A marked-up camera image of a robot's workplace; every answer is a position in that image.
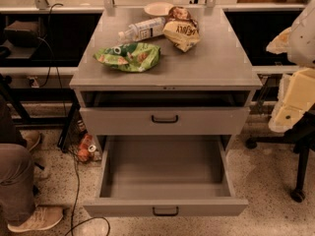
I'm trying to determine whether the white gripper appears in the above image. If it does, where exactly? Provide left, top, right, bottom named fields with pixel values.
left=266, top=0, right=315, bottom=133

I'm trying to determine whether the green rice chip bag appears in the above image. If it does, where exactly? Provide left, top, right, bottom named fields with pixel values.
left=94, top=42, right=160, bottom=73

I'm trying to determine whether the brown snack bag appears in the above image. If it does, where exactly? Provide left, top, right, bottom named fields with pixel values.
left=168, top=6, right=191, bottom=21

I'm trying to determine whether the closed grey middle drawer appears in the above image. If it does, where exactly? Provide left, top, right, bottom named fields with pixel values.
left=80, top=107, right=249, bottom=135

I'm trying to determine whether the grey drawer cabinet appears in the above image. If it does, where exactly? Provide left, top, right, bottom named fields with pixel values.
left=70, top=8, right=261, bottom=149

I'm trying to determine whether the open grey bottom drawer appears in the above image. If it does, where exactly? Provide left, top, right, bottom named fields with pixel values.
left=84, top=136, right=248, bottom=217

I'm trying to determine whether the black office chair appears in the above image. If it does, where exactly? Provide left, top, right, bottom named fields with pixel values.
left=245, top=110, right=315, bottom=203

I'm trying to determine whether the white paper plate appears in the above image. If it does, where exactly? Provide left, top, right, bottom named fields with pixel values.
left=144, top=2, right=173, bottom=17

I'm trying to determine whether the clear plastic water bottle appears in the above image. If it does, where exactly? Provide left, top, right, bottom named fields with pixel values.
left=118, top=17, right=165, bottom=42

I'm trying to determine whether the beige sneaker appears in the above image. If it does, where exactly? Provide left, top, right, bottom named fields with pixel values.
left=8, top=206, right=63, bottom=233
left=24, top=131, right=41, bottom=151

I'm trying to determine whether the black box on shelf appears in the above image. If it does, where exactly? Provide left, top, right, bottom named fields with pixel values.
left=4, top=21, right=39, bottom=47

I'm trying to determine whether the person's leg in trousers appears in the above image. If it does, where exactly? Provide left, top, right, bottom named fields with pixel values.
left=0, top=97, right=35, bottom=226

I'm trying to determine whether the black hanging cable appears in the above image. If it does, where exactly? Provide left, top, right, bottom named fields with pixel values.
left=36, top=2, right=69, bottom=116

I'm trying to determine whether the black floor cable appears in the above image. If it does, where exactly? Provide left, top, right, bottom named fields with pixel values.
left=63, top=147, right=111, bottom=236

